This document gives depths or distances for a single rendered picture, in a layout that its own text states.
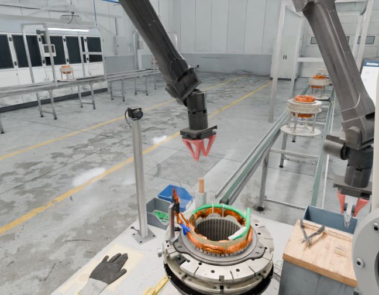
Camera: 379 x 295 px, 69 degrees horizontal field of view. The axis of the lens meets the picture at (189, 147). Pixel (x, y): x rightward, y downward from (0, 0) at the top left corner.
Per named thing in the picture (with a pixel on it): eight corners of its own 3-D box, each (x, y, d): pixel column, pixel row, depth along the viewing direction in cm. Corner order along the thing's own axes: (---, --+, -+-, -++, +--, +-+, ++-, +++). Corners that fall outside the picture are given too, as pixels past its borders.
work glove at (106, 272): (114, 249, 121) (114, 245, 120) (139, 259, 115) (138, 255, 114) (69, 290, 101) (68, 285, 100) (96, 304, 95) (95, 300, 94)
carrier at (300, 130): (288, 123, 308) (291, 96, 297) (324, 129, 285) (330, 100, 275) (274, 131, 279) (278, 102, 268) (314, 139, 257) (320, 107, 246)
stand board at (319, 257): (296, 223, 96) (297, 218, 95) (359, 243, 86) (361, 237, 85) (281, 259, 80) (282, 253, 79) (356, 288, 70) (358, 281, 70)
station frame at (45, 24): (84, 77, 765) (78, 27, 720) (106, 79, 730) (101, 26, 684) (32, 84, 636) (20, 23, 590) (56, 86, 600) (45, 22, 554)
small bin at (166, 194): (194, 201, 158) (194, 189, 155) (183, 213, 146) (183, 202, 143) (169, 195, 164) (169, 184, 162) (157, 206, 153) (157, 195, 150)
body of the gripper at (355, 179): (334, 179, 80) (338, 156, 78) (375, 188, 75) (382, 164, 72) (331, 189, 75) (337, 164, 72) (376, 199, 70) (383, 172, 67)
